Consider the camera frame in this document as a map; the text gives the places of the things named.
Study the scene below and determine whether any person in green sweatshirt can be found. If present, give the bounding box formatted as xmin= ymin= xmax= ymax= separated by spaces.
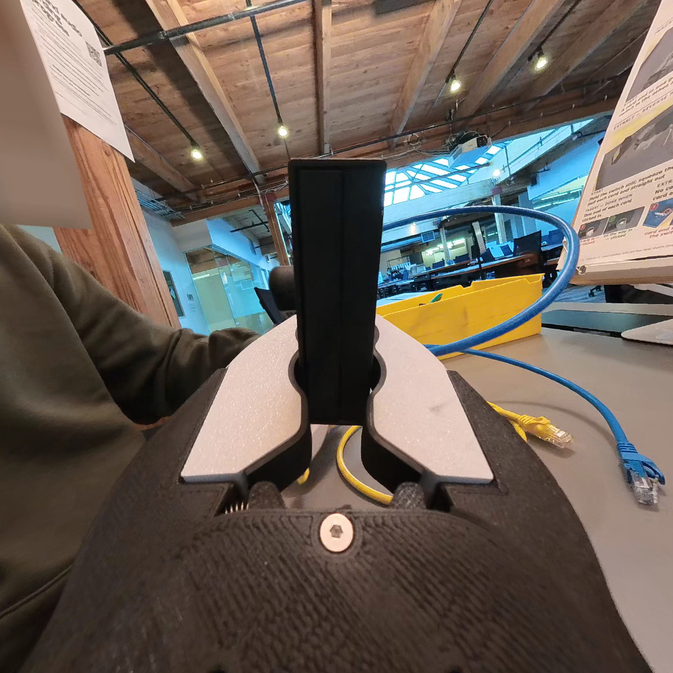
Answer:
xmin=0 ymin=223 xmax=185 ymax=621

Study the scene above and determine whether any black office chair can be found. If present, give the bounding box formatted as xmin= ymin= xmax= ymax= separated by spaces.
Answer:
xmin=254 ymin=265 xmax=298 ymax=326

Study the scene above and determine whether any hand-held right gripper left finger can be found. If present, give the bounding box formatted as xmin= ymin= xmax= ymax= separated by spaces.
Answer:
xmin=180 ymin=315 xmax=312 ymax=490

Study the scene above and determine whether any printed instruction sheet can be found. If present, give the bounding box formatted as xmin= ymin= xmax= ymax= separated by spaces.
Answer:
xmin=570 ymin=0 xmax=673 ymax=266

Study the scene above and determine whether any yellow ethernet cable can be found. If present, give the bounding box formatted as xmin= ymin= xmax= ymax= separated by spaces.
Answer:
xmin=297 ymin=401 xmax=574 ymax=504

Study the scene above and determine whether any wooden display board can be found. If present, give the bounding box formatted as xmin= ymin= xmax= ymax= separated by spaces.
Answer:
xmin=557 ymin=231 xmax=673 ymax=287

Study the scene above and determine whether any black flat pad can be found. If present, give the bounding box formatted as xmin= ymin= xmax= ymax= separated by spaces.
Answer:
xmin=542 ymin=302 xmax=673 ymax=337

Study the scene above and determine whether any yellow plastic bin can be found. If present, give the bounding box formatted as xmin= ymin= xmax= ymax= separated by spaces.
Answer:
xmin=376 ymin=273 xmax=544 ymax=361

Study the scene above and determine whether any black ceiling pipe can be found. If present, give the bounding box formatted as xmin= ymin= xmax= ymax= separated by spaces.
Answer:
xmin=102 ymin=0 xmax=316 ymax=56

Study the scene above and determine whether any person's left forearm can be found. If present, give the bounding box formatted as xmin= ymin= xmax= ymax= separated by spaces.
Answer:
xmin=105 ymin=315 xmax=261 ymax=427

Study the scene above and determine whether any row of office desks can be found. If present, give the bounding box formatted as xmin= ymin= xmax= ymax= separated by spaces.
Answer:
xmin=379 ymin=231 xmax=559 ymax=295

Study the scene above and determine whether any white ceiling projector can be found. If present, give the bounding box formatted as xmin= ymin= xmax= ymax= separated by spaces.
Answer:
xmin=447 ymin=131 xmax=493 ymax=165

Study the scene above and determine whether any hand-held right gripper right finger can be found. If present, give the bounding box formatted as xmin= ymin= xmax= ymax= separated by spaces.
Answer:
xmin=362 ymin=314 xmax=496 ymax=495

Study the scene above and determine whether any black network switch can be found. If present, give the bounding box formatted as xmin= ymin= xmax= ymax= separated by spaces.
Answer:
xmin=287 ymin=159 xmax=388 ymax=426

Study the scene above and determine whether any white paper notice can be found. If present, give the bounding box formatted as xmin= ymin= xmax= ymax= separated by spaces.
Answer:
xmin=20 ymin=0 xmax=135 ymax=161

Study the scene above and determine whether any blue ethernet cable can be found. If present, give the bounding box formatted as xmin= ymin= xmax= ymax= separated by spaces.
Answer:
xmin=381 ymin=205 xmax=666 ymax=508

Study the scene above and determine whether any wooden post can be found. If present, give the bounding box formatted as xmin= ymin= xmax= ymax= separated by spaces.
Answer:
xmin=53 ymin=118 xmax=182 ymax=329

